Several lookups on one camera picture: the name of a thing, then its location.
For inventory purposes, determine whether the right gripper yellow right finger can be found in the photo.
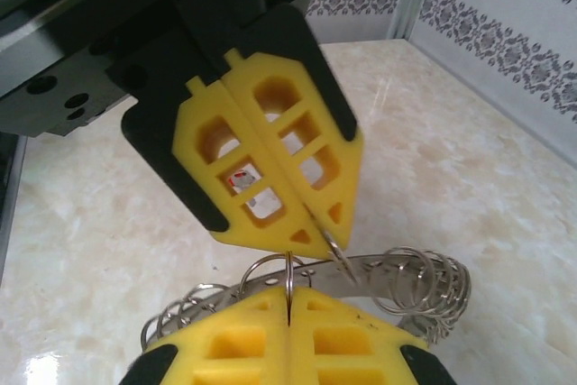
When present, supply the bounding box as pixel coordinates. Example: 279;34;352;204
288;284;457;385

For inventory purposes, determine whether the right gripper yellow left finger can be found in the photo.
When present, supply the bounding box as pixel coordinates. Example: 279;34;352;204
117;286;289;385

